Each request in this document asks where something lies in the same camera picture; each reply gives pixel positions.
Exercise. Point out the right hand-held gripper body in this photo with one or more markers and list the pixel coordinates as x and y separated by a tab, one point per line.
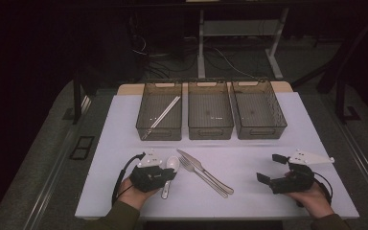
295	182

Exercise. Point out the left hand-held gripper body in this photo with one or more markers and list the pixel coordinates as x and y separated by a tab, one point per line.
148	179

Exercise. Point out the white ceramic spoon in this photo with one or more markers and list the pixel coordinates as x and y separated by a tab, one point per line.
173	162

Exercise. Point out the small metal spoon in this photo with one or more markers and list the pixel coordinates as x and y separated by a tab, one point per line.
165	192

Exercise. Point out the metal knife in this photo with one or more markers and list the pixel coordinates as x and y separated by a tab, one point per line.
191	159

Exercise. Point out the metal fork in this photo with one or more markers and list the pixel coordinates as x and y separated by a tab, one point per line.
201	177

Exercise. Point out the clear brown plastic bin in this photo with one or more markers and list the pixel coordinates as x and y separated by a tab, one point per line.
258	108
171	127
211	108

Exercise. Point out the white chopstick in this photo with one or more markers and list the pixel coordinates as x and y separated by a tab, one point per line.
165	111

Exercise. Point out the person's left hand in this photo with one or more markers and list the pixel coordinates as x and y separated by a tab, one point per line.
134	196

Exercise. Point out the person's right hand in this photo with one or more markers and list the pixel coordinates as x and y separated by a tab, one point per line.
316	201

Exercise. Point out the white table mat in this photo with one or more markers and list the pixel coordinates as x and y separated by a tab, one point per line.
236	204

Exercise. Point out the black metal stand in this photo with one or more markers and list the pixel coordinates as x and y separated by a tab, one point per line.
340	102

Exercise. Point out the white metal desk frame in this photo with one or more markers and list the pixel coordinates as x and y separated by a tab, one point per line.
200	48

